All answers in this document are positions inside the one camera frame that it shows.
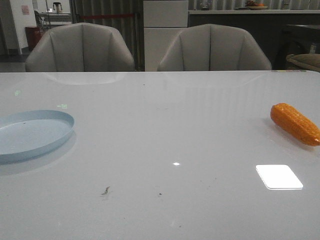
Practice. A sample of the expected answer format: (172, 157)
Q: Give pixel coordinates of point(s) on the tan cushion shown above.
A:
(306, 61)

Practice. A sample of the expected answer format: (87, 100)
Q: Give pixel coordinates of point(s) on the red barrier belt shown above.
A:
(107, 16)

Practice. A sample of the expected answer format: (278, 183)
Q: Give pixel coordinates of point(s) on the left grey upholstered chair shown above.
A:
(81, 47)

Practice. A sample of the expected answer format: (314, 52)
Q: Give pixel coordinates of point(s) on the dark grey counter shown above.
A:
(278, 32)

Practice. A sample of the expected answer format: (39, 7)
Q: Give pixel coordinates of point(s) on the light blue round plate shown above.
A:
(29, 134)

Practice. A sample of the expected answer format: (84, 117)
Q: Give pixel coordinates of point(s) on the right grey upholstered chair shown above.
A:
(213, 47)

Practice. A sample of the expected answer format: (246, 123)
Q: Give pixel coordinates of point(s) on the fruit bowl on counter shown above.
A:
(253, 5)

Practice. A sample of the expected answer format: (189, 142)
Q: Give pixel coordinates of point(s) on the orange plastic corn cob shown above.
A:
(295, 123)

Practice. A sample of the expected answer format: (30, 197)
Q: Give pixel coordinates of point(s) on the grey upholstered chair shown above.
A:
(81, 47)
(213, 47)

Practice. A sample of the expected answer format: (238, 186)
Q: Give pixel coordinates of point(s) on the white cabinet with drawers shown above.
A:
(162, 20)

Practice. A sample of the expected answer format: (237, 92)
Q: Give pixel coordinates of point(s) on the red bin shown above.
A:
(33, 35)

